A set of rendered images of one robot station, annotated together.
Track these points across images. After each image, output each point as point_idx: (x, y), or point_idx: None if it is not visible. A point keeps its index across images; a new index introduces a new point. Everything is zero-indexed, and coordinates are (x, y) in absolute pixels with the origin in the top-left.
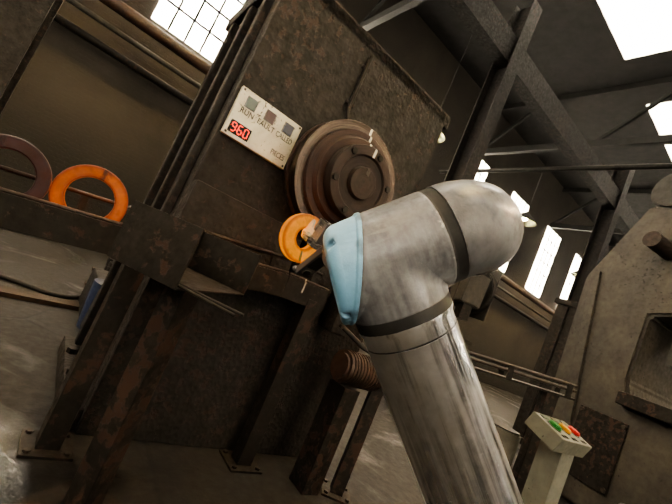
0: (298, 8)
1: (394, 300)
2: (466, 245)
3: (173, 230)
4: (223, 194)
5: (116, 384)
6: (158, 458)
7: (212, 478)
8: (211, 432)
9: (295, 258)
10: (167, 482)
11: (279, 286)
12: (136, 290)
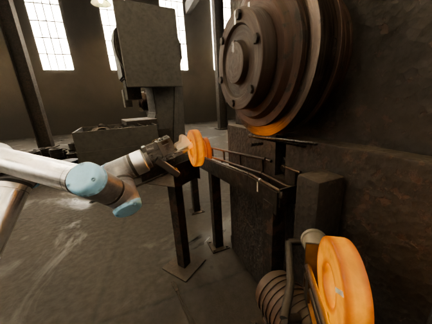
0: None
1: (10, 181)
2: (8, 155)
3: None
4: (234, 126)
5: (234, 231)
6: (236, 278)
7: (235, 309)
8: None
9: (191, 163)
10: (217, 287)
11: (245, 185)
12: (211, 186)
